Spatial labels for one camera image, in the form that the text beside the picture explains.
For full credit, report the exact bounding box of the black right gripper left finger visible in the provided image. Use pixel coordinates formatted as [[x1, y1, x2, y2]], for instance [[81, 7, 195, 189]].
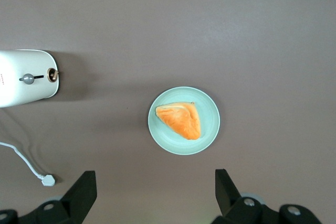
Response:
[[0, 170, 97, 224]]

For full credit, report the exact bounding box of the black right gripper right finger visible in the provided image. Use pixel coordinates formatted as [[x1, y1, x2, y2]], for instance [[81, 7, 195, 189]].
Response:
[[212, 168, 323, 224]]

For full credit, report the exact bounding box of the white toaster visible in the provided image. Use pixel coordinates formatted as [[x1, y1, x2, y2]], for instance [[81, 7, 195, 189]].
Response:
[[0, 49, 61, 109]]

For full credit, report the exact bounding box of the pale green plate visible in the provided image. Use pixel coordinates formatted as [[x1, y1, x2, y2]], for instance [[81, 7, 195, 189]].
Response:
[[148, 86, 221, 156]]

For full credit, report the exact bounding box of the triangular orange pastry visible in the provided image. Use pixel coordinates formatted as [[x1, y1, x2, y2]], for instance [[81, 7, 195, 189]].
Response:
[[155, 101, 202, 141]]

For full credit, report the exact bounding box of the white toaster power cable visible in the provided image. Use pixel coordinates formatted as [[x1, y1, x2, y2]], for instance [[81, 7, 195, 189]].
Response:
[[0, 141, 57, 187]]

